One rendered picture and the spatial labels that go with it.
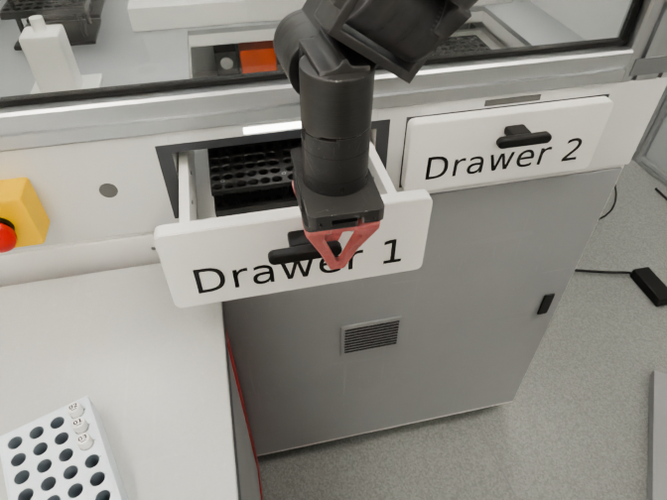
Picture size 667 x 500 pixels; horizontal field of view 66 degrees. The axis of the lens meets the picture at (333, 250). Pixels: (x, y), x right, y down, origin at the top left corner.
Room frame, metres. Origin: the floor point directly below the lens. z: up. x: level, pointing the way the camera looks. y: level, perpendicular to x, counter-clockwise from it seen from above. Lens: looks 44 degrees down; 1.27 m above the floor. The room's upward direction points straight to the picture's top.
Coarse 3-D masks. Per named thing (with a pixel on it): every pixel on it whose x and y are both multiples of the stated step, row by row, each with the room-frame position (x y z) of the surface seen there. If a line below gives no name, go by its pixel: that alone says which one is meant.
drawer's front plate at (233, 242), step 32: (416, 192) 0.44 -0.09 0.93; (192, 224) 0.39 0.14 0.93; (224, 224) 0.39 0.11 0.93; (256, 224) 0.39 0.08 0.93; (288, 224) 0.40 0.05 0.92; (384, 224) 0.42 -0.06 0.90; (416, 224) 0.43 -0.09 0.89; (160, 256) 0.37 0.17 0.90; (192, 256) 0.37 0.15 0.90; (224, 256) 0.38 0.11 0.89; (256, 256) 0.39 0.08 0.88; (384, 256) 0.42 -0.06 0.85; (416, 256) 0.43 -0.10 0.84; (192, 288) 0.37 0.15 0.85; (224, 288) 0.38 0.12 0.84; (256, 288) 0.39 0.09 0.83; (288, 288) 0.40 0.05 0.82
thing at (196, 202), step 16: (192, 160) 0.60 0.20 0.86; (368, 160) 0.56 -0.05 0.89; (192, 176) 0.55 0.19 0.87; (208, 176) 0.60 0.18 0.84; (384, 176) 0.52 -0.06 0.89; (192, 192) 0.51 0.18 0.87; (208, 192) 0.56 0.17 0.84; (384, 192) 0.49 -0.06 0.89; (192, 208) 0.47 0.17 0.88; (208, 208) 0.52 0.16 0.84
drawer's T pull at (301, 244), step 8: (288, 232) 0.39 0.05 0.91; (296, 232) 0.39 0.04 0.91; (304, 232) 0.39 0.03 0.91; (288, 240) 0.39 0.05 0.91; (296, 240) 0.38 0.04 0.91; (304, 240) 0.38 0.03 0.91; (288, 248) 0.37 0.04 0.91; (296, 248) 0.37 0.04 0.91; (304, 248) 0.37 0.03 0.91; (312, 248) 0.37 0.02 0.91; (336, 248) 0.37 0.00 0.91; (272, 256) 0.36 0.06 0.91; (280, 256) 0.36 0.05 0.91; (288, 256) 0.36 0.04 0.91; (296, 256) 0.36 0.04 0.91; (304, 256) 0.36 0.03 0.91; (312, 256) 0.37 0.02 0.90; (320, 256) 0.37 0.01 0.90; (272, 264) 0.36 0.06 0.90; (280, 264) 0.36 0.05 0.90
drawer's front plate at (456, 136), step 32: (416, 128) 0.58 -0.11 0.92; (448, 128) 0.59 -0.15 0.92; (480, 128) 0.60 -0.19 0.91; (544, 128) 0.62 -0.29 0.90; (576, 128) 0.63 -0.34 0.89; (416, 160) 0.58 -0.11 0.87; (448, 160) 0.59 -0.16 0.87; (512, 160) 0.61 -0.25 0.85; (544, 160) 0.62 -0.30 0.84; (576, 160) 0.63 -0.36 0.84
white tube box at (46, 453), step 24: (24, 432) 0.23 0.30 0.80; (48, 432) 0.23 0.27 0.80; (72, 432) 0.23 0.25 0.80; (96, 432) 0.23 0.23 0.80; (24, 456) 0.21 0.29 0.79; (48, 456) 0.21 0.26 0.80; (72, 456) 0.21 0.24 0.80; (96, 456) 0.21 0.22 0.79; (24, 480) 0.19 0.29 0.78; (48, 480) 0.19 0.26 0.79; (72, 480) 0.19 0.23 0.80; (96, 480) 0.19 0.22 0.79; (120, 480) 0.20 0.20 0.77
